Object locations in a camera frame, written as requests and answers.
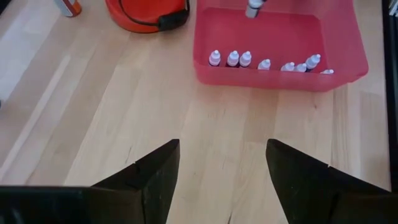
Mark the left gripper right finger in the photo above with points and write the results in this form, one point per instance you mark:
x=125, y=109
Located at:
x=298, y=186

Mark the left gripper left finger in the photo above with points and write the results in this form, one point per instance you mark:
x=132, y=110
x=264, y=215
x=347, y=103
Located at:
x=158, y=186

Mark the small dark blue coloring bottle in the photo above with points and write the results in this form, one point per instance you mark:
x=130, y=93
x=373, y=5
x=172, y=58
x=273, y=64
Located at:
x=301, y=68

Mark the small white-capped coloring bottle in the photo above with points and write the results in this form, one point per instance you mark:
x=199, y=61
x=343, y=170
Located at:
x=312, y=61
x=264, y=64
x=245, y=59

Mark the small red coloring bottle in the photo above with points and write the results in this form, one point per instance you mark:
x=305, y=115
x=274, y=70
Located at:
x=233, y=58

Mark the pink translucent plastic bin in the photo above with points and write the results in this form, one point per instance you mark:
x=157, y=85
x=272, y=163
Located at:
x=280, y=37

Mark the large orange-red coloring bottle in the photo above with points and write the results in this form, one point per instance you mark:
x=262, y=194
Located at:
x=69, y=7

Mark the red desk lamp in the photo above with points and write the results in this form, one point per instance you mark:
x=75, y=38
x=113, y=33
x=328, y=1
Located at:
x=146, y=9

